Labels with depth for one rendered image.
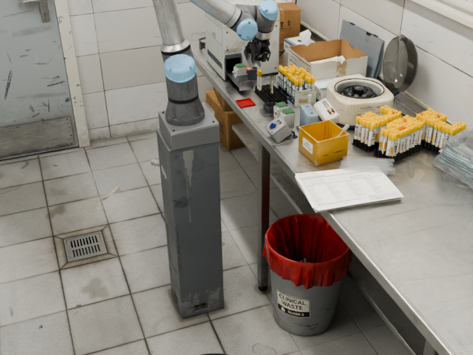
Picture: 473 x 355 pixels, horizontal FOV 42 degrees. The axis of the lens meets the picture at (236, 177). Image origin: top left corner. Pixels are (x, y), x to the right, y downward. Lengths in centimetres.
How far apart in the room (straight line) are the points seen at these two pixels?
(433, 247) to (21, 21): 282
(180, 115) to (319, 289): 90
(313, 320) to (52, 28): 234
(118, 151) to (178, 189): 178
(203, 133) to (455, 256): 101
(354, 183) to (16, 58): 249
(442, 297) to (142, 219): 210
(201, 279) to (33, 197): 145
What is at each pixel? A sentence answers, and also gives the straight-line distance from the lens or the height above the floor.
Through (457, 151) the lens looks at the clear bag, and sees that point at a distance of 219.
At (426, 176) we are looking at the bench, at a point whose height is 88.
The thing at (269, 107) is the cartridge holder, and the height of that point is 89.
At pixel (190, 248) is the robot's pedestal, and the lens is 259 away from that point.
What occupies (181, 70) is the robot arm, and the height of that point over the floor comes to 116.
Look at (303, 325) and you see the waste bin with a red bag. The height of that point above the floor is 8.
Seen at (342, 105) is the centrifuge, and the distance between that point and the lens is 242.
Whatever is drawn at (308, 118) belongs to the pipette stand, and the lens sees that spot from 233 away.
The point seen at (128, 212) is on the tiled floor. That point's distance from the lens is 353.
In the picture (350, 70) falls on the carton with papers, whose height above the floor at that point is 97.
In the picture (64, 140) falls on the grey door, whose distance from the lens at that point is 422.
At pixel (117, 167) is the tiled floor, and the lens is 396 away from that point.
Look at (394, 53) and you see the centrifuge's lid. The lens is 264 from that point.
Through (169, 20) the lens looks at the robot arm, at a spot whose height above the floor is 130.
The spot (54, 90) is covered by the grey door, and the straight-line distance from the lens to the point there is 407.
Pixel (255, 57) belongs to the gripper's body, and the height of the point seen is 110.
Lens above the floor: 200
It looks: 32 degrees down
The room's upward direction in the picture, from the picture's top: 1 degrees counter-clockwise
